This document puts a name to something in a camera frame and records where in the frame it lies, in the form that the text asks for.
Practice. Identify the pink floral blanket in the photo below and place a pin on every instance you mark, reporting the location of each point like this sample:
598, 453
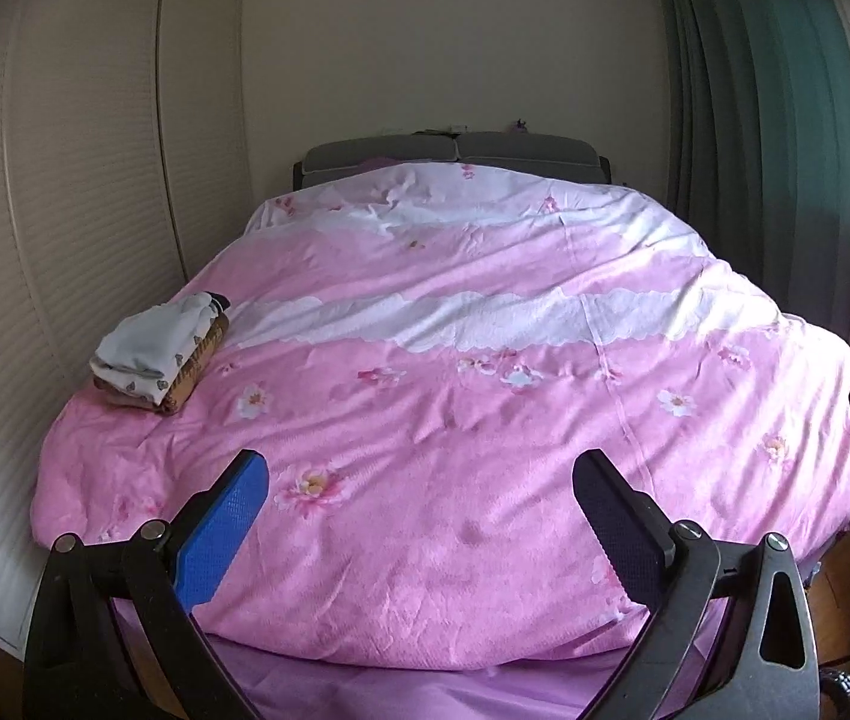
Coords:
455, 427

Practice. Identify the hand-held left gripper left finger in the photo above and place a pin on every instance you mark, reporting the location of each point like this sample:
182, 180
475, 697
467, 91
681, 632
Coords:
222, 532

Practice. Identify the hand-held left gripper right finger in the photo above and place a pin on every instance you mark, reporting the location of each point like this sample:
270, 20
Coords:
620, 532

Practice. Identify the folded white patterned cloth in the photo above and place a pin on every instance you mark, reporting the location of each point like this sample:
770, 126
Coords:
149, 388

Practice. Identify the grey padded headboard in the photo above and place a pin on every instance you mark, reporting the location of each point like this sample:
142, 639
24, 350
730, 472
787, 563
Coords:
455, 150

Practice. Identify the stack of folded clothes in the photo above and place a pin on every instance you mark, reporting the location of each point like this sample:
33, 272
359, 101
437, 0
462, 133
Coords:
192, 371

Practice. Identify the small purple ornament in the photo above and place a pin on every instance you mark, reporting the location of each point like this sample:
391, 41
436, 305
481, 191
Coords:
519, 124

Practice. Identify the beige wardrobe doors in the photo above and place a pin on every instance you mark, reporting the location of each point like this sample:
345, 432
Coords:
57, 202

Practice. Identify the dark teal curtain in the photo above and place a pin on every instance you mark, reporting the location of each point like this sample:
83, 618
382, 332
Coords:
754, 120

